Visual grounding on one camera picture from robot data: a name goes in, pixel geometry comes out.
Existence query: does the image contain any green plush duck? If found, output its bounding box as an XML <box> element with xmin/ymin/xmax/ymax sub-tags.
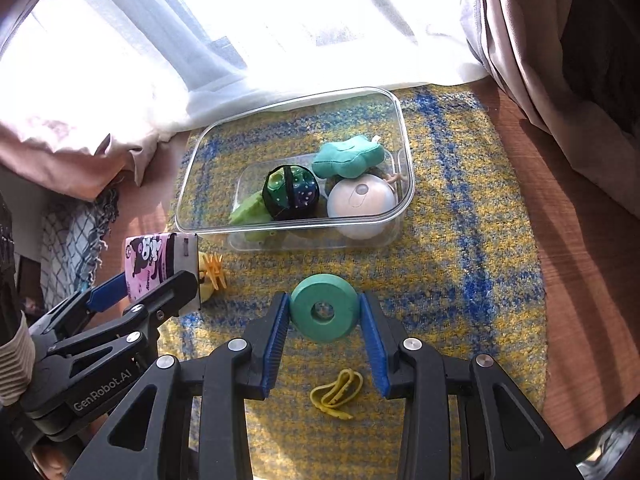
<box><xmin>197</xmin><ymin>252</ymin><xmax>228</xmax><ymax>306</ymax></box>

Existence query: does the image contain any blue checked cloth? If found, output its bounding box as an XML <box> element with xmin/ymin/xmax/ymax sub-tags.
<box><xmin>40</xmin><ymin>187</ymin><xmax>121</xmax><ymax>301</ymax></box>

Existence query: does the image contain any pink cloth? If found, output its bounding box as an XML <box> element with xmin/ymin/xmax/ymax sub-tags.
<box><xmin>0</xmin><ymin>115</ymin><xmax>173</xmax><ymax>201</ymax></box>

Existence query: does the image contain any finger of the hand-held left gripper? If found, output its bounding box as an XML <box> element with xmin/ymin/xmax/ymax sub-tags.
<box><xmin>50</xmin><ymin>270</ymin><xmax>200</xmax><ymax>362</ymax></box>
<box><xmin>27</xmin><ymin>271</ymin><xmax>132</xmax><ymax>351</ymax></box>

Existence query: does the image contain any white sheer curtain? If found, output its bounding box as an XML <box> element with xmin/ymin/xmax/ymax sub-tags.
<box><xmin>0</xmin><ymin>0</ymin><xmax>488</xmax><ymax>133</ymax></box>

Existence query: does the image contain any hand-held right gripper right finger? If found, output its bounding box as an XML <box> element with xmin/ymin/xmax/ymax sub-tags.
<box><xmin>357</xmin><ymin>291</ymin><xmax>583</xmax><ymax>480</ymax></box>

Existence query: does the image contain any beige heavy curtain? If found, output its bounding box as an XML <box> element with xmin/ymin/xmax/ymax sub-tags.
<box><xmin>460</xmin><ymin>0</ymin><xmax>640</xmax><ymax>206</ymax></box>

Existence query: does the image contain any white round mouse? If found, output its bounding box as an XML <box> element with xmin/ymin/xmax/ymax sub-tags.
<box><xmin>326</xmin><ymin>170</ymin><xmax>406</xmax><ymax>240</ymax></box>

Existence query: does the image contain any pink tissue packet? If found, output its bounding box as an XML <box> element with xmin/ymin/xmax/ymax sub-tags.
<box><xmin>124</xmin><ymin>232</ymin><xmax>201</xmax><ymax>316</ymax></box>

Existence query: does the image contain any clear plastic container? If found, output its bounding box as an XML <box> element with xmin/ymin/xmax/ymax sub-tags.
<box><xmin>175</xmin><ymin>86</ymin><xmax>416</xmax><ymax>253</ymax></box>

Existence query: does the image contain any teal plush flower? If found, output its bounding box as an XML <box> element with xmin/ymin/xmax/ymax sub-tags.
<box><xmin>312</xmin><ymin>135</ymin><xmax>385</xmax><ymax>180</ymax></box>

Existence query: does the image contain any yellow and blue plaid mat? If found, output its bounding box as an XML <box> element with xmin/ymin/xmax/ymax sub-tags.
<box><xmin>155</xmin><ymin>85</ymin><xmax>551</xmax><ymax>480</ymax></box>

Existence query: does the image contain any green frog toy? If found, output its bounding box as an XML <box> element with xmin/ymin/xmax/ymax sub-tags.
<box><xmin>229</xmin><ymin>191</ymin><xmax>275</xmax><ymax>241</ymax></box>

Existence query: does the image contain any person's left forearm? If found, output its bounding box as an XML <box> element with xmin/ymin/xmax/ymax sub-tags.
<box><xmin>0</xmin><ymin>310</ymin><xmax>39</xmax><ymax>406</ymax></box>

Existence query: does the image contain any yellow strap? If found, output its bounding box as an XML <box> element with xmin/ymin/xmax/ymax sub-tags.
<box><xmin>310</xmin><ymin>368</ymin><xmax>365</xmax><ymax>419</ymax></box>

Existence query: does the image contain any dark patterned ball toy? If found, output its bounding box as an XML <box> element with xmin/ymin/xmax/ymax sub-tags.
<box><xmin>262</xmin><ymin>164</ymin><xmax>321</xmax><ymax>222</ymax></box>

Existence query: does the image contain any green ring toy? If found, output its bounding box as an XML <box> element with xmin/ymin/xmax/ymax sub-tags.
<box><xmin>290</xmin><ymin>273</ymin><xmax>362</xmax><ymax>343</ymax></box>

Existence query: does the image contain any dark cloth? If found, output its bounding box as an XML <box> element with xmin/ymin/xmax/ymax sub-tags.
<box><xmin>0</xmin><ymin>190</ymin><xmax>26</xmax><ymax>346</ymax></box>

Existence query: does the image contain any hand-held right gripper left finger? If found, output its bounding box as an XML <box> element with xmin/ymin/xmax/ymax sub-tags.
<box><xmin>87</xmin><ymin>291</ymin><xmax>293</xmax><ymax>480</ymax></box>

